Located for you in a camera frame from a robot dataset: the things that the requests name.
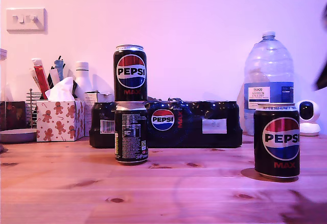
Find black Pepsi Max can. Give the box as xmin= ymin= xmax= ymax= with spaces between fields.
xmin=114 ymin=101 xmax=149 ymax=165
xmin=253 ymin=103 xmax=300 ymax=181
xmin=113 ymin=44 xmax=148 ymax=102

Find shrink-wrapped Pepsi Max can pack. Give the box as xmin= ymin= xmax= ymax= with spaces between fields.
xmin=89 ymin=97 xmax=243 ymax=149

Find white bottle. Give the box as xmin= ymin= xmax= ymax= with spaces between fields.
xmin=74 ymin=61 xmax=93 ymax=101

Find white tissue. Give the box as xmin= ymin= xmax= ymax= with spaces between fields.
xmin=45 ymin=76 xmax=76 ymax=101

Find gingerbread print tissue box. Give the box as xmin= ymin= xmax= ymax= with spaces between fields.
xmin=36 ymin=100 xmax=85 ymax=142

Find large clear water bottle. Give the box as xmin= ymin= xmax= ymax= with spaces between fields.
xmin=243 ymin=31 xmax=295 ymax=137

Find blue tube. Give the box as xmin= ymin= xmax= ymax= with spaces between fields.
xmin=54 ymin=55 xmax=66 ymax=81

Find dark patterned box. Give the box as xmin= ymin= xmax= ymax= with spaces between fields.
xmin=5 ymin=101 xmax=26 ymax=130

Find wire utensil holder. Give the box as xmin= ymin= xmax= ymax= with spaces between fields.
xmin=26 ymin=88 xmax=43 ymax=129

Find small white round camera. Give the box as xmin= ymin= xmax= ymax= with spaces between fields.
xmin=296 ymin=100 xmax=322 ymax=137

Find white light switch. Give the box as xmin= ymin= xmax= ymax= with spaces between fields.
xmin=6 ymin=8 xmax=48 ymax=33

